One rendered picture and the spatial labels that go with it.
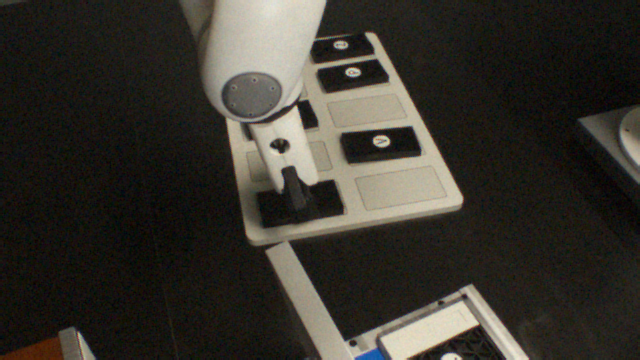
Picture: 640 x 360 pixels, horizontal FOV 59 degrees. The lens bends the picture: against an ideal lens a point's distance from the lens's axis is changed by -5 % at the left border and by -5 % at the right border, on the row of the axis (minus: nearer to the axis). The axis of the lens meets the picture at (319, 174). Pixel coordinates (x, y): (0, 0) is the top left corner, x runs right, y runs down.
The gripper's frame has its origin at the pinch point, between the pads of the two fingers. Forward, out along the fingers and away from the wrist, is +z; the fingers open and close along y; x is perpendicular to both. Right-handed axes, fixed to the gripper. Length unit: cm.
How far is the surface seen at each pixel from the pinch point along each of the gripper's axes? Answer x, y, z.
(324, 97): -7.5, 20.0, 4.2
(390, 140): -13.6, 7.6, 4.3
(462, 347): -10.9, -23.5, 2.9
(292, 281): 1.5, -24.1, -18.2
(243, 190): 6.6, 4.3, 1.3
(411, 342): -6.3, -21.8, 1.8
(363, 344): -1.8, -20.3, 2.0
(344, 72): -11.7, 24.0, 4.0
